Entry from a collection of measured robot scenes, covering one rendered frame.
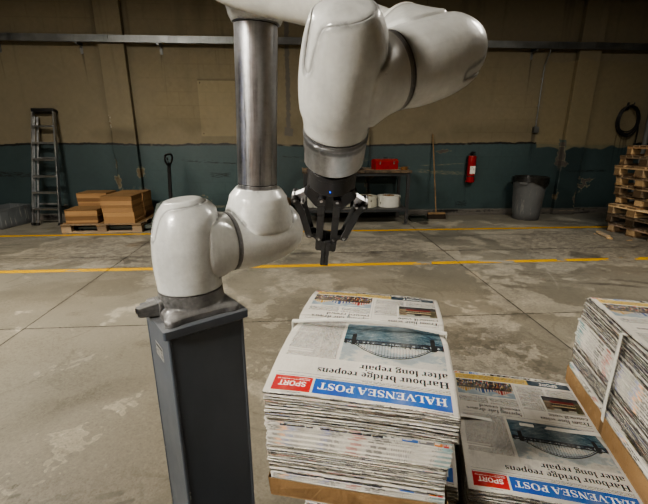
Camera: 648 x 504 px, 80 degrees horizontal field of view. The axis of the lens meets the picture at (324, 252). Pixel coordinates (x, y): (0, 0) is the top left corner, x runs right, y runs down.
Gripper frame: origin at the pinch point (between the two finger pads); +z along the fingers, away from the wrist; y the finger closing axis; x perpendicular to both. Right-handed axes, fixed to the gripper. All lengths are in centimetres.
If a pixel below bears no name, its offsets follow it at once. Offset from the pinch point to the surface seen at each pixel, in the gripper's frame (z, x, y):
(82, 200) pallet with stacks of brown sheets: 397, -378, 400
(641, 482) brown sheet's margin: 14, 32, -56
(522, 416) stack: 29, 18, -46
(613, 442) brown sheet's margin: 20, 24, -58
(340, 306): 14.5, 3.5, -4.3
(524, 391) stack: 33, 10, -50
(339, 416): 1.9, 29.7, -4.6
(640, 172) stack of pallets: 276, -425, -431
